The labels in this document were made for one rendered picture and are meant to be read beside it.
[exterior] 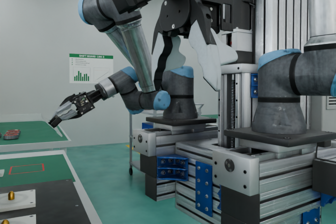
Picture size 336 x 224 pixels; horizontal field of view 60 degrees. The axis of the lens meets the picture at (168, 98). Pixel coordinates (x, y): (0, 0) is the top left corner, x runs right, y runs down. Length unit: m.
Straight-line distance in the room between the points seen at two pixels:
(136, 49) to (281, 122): 0.54
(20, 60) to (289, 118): 5.73
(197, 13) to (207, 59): 0.06
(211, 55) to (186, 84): 0.86
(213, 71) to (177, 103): 0.86
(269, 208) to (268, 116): 0.24
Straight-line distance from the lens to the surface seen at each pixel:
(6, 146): 2.49
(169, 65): 0.48
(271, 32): 1.11
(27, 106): 6.21
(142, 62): 1.06
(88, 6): 1.12
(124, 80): 1.16
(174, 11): 0.42
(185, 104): 1.21
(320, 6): 0.82
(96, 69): 6.34
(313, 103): 1.29
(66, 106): 1.15
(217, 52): 0.36
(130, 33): 1.05
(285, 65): 0.84
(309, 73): 0.81
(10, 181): 1.52
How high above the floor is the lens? 1.16
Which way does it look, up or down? 2 degrees down
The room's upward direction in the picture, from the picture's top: straight up
